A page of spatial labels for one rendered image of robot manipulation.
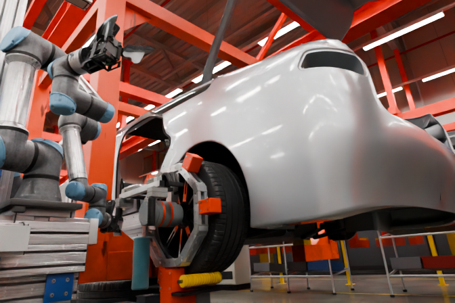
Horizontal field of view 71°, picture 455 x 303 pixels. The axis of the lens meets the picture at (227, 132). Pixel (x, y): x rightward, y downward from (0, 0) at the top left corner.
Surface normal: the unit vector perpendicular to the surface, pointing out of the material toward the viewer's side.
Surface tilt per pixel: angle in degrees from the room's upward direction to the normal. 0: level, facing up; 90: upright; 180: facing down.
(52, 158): 90
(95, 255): 90
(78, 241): 90
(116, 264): 90
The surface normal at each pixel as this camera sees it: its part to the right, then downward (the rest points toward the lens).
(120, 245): 0.69, -0.29
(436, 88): -0.68, -0.23
